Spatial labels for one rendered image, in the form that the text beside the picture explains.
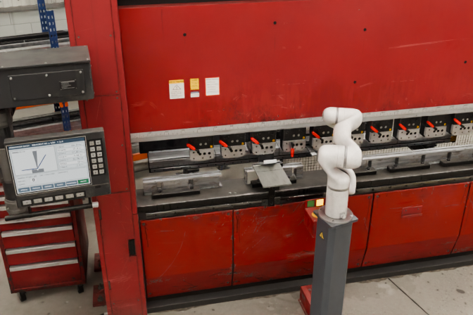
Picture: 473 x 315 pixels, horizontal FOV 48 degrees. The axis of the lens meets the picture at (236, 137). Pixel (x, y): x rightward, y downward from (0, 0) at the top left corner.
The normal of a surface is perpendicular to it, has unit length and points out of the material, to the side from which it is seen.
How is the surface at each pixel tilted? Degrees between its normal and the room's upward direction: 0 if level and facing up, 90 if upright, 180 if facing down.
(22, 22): 90
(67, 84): 90
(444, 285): 0
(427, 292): 0
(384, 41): 90
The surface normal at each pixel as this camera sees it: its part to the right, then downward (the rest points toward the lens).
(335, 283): 0.44, 0.40
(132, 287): 0.21, 0.43
